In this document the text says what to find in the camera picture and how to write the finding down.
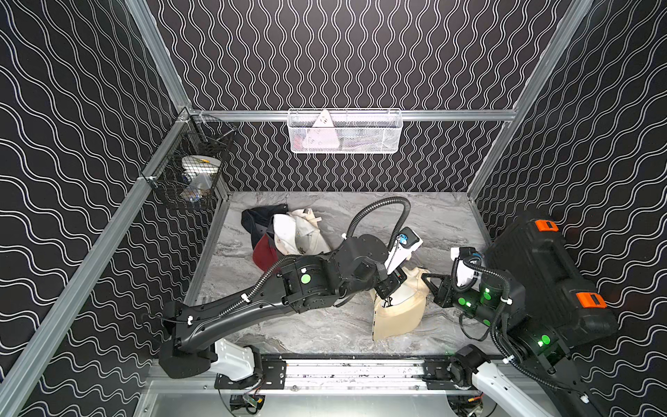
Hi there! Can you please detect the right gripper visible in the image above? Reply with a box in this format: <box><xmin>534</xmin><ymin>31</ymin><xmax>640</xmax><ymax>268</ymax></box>
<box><xmin>421</xmin><ymin>270</ymin><xmax>504</xmax><ymax>335</ymax></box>

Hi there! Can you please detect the tan baseball cap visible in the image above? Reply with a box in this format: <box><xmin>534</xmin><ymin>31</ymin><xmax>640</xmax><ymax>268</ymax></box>
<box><xmin>370</xmin><ymin>268</ymin><xmax>430</xmax><ymax>342</ymax></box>

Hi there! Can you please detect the cream baseball cap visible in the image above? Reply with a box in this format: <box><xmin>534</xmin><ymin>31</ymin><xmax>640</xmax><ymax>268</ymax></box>
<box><xmin>288</xmin><ymin>208</ymin><xmax>331</xmax><ymax>255</ymax></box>

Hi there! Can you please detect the red baseball cap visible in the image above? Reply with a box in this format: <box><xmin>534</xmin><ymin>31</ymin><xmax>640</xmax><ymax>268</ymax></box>
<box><xmin>252</xmin><ymin>234</ymin><xmax>282</xmax><ymax>271</ymax></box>

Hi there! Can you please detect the navy baseball cap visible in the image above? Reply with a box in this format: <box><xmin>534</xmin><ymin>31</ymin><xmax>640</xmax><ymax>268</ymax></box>
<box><xmin>241</xmin><ymin>203</ymin><xmax>288</xmax><ymax>248</ymax></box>

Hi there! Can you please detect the white baseball cap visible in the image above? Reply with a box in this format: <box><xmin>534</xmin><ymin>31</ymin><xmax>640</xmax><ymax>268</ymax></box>
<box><xmin>273</xmin><ymin>214</ymin><xmax>305</xmax><ymax>255</ymax></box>

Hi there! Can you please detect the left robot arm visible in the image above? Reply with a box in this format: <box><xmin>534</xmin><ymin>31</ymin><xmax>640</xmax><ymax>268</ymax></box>
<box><xmin>158</xmin><ymin>196</ymin><xmax>413</xmax><ymax>387</ymax></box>

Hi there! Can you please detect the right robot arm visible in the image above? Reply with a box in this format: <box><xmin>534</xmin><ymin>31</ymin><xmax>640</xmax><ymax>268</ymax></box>
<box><xmin>421</xmin><ymin>253</ymin><xmax>600</xmax><ymax>416</ymax></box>

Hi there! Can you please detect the black orange tool case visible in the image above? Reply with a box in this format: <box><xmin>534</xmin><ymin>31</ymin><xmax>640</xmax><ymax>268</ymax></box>
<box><xmin>485</xmin><ymin>211</ymin><xmax>618</xmax><ymax>348</ymax></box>

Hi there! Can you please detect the pink triangular card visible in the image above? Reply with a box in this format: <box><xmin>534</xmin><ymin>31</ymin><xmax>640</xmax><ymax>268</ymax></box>
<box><xmin>302</xmin><ymin>109</ymin><xmax>340</xmax><ymax>153</ymax></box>

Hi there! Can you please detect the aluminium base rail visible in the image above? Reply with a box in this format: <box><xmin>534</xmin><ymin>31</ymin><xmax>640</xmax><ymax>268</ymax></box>
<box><xmin>150</xmin><ymin>356</ymin><xmax>527</xmax><ymax>395</ymax></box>

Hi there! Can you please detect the white wire basket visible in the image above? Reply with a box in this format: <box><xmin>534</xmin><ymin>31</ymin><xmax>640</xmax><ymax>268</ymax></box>
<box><xmin>287</xmin><ymin>109</ymin><xmax>404</xmax><ymax>155</ymax></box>

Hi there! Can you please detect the black wire basket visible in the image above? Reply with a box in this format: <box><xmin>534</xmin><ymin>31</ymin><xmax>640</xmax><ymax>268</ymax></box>
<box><xmin>142</xmin><ymin>108</ymin><xmax>240</xmax><ymax>213</ymax></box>

